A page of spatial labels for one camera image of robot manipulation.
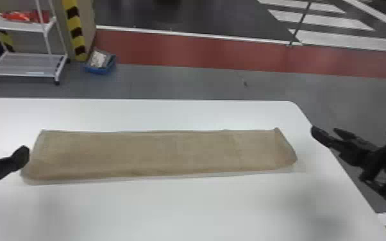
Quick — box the white shelf trolley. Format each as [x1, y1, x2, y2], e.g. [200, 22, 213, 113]
[0, 0, 70, 87]

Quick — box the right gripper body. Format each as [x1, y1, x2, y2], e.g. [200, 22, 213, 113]
[344, 137, 386, 183]

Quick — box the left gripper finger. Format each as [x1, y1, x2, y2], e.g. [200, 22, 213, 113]
[0, 145, 31, 183]

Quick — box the blue basket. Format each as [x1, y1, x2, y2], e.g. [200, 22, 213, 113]
[84, 49, 117, 76]

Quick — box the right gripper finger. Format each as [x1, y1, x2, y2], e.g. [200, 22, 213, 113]
[310, 125, 352, 160]
[333, 127, 363, 145]

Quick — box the beige towel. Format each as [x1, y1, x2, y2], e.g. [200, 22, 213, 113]
[21, 127, 298, 185]

